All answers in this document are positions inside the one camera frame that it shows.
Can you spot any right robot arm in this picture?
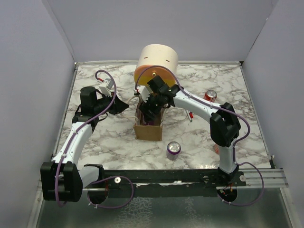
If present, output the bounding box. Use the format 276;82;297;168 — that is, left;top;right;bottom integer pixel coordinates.
135;76;241;186

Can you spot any red cola can front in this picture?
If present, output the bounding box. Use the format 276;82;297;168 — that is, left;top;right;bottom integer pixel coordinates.
213;143;219;155

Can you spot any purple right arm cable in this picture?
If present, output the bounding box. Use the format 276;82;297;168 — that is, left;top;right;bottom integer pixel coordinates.
134;65;251;164

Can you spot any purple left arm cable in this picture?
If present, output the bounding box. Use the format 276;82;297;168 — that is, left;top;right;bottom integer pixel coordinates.
54;70;117;208

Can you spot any red cola can back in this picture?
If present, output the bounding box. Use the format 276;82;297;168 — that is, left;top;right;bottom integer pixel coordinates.
203;89;217;102

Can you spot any round cream drawer cabinet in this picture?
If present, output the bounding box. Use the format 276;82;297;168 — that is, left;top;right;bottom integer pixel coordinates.
133;44;178;87

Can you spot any purple Fanta can front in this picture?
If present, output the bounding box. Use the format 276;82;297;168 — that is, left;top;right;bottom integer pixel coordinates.
166;141;181;161

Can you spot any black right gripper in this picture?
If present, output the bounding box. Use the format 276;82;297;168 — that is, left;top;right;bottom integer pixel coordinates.
138;93;163;122

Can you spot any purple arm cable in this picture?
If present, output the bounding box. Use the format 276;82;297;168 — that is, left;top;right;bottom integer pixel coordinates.
134;65;251;164
54;70;117;208

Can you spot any purple Fanta can back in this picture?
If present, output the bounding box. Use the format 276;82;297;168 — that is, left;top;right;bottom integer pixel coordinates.
137;101;145;125

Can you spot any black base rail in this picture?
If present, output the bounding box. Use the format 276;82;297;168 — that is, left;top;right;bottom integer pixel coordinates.
80;163;247;199

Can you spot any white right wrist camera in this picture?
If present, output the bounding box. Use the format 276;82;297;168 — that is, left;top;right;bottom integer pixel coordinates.
134;85;151;103

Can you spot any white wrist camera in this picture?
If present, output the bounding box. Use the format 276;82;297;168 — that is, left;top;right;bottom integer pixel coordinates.
99;78;113;97
134;85;151;103

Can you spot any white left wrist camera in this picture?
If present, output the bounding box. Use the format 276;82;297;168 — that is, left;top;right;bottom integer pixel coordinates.
99;78;113;97

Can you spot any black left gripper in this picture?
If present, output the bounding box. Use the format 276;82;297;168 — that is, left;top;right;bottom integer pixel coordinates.
94;91;129;115

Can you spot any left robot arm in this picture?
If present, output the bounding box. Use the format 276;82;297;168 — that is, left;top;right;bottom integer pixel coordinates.
40;86;129;202

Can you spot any red cola can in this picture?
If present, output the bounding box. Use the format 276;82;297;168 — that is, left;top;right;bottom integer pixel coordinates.
213;143;219;155
203;89;217;102

